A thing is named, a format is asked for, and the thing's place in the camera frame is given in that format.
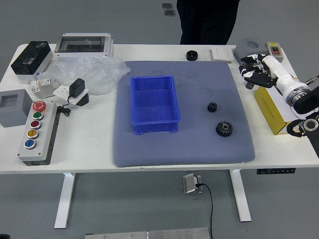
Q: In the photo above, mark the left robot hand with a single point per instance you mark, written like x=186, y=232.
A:
x=4, y=236

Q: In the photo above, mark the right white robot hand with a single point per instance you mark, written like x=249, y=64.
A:
x=274, y=68

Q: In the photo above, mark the small black gear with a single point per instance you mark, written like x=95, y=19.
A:
x=212, y=107

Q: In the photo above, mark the big black gear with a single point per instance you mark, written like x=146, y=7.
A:
x=224, y=128

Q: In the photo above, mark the blue plastic box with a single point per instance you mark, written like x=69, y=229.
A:
x=154, y=107

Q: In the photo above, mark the yellow white cardboard box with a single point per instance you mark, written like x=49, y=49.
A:
x=269, y=107

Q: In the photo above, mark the grey push button control box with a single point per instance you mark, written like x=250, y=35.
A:
x=35, y=134

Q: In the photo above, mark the white distribution box clear window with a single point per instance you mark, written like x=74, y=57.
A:
x=82, y=47

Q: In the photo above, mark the dark cylindrical capacitor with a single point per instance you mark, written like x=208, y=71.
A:
x=249, y=85

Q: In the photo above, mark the grey block with round hole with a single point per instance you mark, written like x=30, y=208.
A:
x=245, y=48

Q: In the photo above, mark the white table leg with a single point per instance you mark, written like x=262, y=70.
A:
x=65, y=199
x=240, y=199

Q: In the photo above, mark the person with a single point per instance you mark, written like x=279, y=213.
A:
x=207, y=20

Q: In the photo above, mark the black table control panel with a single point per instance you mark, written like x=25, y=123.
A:
x=276, y=171

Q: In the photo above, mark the grey floor plate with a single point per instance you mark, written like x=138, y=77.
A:
x=169, y=12
x=167, y=5

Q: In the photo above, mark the grey cube with square recess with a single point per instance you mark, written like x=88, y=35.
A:
x=13, y=112

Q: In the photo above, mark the metal floor socket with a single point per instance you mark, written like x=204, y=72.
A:
x=189, y=184

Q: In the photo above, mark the metal plate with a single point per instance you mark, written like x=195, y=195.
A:
x=149, y=234

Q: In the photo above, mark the blue-grey foam mat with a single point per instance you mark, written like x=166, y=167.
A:
x=154, y=152

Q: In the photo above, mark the white circuit breaker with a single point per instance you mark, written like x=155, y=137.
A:
x=41, y=85

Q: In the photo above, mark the white socket plate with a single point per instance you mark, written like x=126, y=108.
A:
x=61, y=91

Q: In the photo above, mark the black socket base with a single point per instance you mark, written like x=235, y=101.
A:
x=83, y=100

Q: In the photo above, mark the black power adapter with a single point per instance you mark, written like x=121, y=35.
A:
x=76, y=87

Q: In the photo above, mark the clear plastic bag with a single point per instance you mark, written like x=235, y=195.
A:
x=99, y=72

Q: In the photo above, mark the grey switch box red button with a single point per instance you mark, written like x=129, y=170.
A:
x=275, y=49

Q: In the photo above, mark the white wall switch plate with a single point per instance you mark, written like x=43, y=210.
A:
x=221, y=53

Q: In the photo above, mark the black enclosure with white base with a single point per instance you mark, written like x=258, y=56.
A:
x=30, y=59

